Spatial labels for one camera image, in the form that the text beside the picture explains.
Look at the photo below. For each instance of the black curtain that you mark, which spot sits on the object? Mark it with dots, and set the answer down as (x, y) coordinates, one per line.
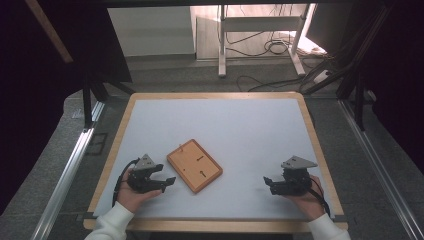
(400, 76)
(40, 100)

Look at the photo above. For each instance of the rectangular wooden tray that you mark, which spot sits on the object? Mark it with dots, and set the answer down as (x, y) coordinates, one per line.
(195, 165)

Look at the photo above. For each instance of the black floor grille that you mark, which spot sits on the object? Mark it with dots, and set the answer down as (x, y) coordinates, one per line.
(96, 144)

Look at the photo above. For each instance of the wooden table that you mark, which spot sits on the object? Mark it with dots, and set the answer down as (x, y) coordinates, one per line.
(213, 226)

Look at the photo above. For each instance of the person's right hand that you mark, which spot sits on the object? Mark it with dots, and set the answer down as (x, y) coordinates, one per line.
(308, 201)

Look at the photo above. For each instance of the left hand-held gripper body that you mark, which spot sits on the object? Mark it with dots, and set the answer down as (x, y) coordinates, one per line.
(141, 178)

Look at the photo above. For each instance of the white table mat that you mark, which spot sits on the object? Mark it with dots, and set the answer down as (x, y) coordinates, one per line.
(233, 133)

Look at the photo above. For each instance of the small black screw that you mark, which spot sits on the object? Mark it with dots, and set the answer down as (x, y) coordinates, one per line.
(200, 158)
(202, 173)

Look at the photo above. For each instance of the person's left hand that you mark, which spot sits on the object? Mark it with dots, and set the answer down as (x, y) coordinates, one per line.
(131, 196)

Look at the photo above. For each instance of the white cabinet panel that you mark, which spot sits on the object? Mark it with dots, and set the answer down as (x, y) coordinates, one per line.
(151, 31)

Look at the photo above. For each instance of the wooden plank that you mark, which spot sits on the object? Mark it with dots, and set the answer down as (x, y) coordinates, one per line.
(50, 31)

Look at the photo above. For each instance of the white power strip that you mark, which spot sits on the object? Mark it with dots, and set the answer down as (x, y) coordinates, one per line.
(321, 76)

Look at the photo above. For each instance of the white metal desk frame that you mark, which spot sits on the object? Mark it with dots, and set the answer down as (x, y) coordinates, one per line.
(260, 23)

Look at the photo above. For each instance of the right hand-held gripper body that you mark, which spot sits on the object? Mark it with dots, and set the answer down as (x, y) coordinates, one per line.
(295, 178)

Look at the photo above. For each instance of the aluminium rail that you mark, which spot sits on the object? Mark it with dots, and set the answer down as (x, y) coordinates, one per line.
(376, 170)
(66, 173)

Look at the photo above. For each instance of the black metal stand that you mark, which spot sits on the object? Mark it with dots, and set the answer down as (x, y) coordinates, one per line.
(358, 83)
(88, 100)

